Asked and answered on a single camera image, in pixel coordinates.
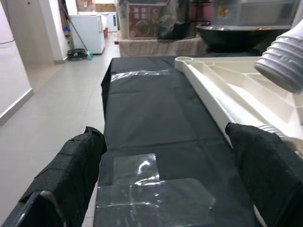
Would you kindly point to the white plastic table leg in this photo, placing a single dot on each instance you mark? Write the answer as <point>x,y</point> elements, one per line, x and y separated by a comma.
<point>284,59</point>

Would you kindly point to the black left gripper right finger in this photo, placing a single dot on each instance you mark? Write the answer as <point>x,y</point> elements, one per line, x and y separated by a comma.
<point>272,177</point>

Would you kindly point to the teal head broom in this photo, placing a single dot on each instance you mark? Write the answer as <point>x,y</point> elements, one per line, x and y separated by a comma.
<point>89,56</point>

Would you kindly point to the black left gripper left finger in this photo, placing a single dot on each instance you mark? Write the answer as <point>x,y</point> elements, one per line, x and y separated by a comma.
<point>66,177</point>

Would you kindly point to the black wok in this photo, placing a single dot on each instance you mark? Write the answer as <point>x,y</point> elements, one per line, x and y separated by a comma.
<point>236,40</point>

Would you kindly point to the clear plastic storage box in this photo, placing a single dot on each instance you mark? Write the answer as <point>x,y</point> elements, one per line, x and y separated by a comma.
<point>260,14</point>

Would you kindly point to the black tablecloth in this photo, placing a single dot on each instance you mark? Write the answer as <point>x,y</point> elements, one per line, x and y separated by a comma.
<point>154,118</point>

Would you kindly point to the white refrigerator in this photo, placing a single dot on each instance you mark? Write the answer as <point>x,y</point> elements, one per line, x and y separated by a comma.
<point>87,33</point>

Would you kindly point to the clear tape patch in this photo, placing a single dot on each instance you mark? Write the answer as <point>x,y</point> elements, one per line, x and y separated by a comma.
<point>137,165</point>

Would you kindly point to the clear plastic bag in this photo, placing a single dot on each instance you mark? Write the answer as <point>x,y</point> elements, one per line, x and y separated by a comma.
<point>137,74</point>

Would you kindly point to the white plastic children table top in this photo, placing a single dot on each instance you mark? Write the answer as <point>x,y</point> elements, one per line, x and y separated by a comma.
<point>236,82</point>

